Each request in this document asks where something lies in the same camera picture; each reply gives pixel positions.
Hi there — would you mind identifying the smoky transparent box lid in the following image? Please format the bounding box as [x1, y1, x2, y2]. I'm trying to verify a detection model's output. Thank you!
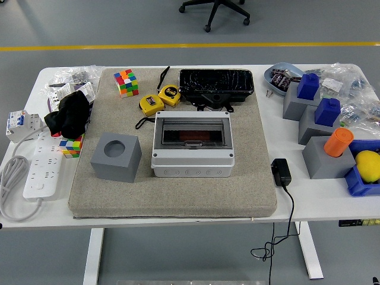
[156, 118, 230, 148]

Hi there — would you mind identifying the orange cylinder battery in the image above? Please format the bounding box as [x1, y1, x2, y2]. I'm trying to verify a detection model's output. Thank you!
[177, 129, 215, 143]
[323, 127, 354, 157]

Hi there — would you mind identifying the grey electrical junction box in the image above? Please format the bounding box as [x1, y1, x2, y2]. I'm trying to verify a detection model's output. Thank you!
[150, 110, 235, 178]

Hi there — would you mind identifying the black desk control panel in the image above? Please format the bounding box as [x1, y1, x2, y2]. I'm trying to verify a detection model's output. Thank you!
[338, 218, 380, 228]

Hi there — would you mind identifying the white table leg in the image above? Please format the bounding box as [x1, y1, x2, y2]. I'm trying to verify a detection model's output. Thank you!
[294, 221, 324, 280]
[83, 227, 105, 285]

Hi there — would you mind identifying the blue storage bin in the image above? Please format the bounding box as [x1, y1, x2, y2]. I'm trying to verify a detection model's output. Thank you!
[344, 140, 380, 197]

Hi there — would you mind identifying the yellow lemon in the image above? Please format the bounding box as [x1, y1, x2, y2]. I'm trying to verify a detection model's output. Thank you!
[355, 150, 380, 183]

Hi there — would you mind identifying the grey cube holder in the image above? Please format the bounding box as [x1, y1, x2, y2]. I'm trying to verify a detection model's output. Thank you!
[282, 81, 321, 122]
[297, 105, 342, 146]
[302, 135, 357, 180]
[90, 132, 143, 183]

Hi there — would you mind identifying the black power adapter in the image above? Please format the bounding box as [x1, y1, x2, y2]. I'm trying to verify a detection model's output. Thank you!
[271, 158, 292, 188]

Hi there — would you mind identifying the clear bag of parts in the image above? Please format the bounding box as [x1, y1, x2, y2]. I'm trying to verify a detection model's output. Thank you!
[305, 61, 373, 99]
[338, 94, 380, 129]

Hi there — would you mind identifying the blue block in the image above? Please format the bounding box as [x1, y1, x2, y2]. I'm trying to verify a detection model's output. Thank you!
[313, 97, 341, 127]
[296, 73, 321, 100]

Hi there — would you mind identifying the beige fabric mat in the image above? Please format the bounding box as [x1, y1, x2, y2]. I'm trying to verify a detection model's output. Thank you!
[68, 66, 278, 220]

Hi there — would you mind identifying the light blue bowl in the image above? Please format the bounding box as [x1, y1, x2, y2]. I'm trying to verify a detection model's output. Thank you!
[263, 62, 306, 97]

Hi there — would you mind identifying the purple foil packet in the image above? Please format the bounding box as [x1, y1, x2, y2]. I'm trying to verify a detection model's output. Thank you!
[278, 74, 293, 90]
[270, 68, 284, 86]

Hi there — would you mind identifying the silver metal piece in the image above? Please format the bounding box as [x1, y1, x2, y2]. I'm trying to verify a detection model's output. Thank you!
[283, 68, 303, 83]

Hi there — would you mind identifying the black textured tray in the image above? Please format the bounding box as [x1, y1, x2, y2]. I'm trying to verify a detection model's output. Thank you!
[178, 68, 255, 103]

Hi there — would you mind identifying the yellow tape measure 5m label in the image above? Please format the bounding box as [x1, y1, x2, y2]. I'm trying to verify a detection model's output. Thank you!
[156, 65, 182, 107]

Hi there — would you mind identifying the yellow tape measure picture label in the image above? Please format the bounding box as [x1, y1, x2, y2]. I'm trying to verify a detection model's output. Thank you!
[135, 94, 166, 130]

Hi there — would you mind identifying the black office chair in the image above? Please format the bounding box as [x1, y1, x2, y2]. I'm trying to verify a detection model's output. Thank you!
[178, 0, 251, 33]

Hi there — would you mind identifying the large colourful puzzle cube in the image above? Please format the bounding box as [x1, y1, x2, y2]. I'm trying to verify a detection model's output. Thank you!
[113, 69, 140, 98]

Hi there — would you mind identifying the small colourful puzzle cube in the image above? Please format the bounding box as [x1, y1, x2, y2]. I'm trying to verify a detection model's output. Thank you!
[59, 134, 86, 159]

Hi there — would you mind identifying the black cloth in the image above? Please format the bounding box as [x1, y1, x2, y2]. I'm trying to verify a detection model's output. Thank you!
[43, 90, 91, 140]

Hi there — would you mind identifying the clear bag of screws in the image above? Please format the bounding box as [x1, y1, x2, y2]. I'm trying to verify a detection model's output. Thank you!
[40, 65, 103, 96]

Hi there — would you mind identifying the white circuit breaker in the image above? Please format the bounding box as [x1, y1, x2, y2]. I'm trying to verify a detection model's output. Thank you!
[5, 109, 44, 144]

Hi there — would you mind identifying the black adapter cable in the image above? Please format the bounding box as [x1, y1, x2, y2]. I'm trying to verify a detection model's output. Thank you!
[251, 184, 302, 285]

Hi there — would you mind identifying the black plastic bracket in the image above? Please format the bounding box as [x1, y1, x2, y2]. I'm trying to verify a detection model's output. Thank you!
[194, 93, 235, 113]

